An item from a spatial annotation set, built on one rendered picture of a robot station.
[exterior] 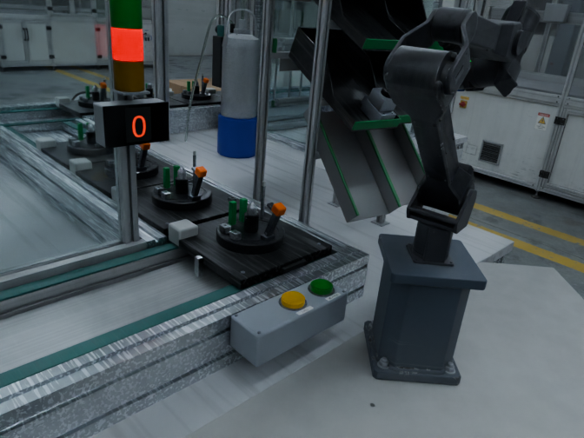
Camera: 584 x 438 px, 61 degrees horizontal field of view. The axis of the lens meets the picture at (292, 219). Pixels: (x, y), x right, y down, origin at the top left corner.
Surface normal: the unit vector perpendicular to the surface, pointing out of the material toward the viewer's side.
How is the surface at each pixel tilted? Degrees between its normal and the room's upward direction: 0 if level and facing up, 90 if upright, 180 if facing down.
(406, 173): 45
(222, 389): 0
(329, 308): 90
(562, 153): 90
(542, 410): 0
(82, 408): 90
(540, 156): 90
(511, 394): 0
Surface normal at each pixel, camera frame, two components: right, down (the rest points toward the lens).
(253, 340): -0.72, 0.22
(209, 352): 0.69, 0.33
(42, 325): 0.08, -0.91
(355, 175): 0.45, -0.39
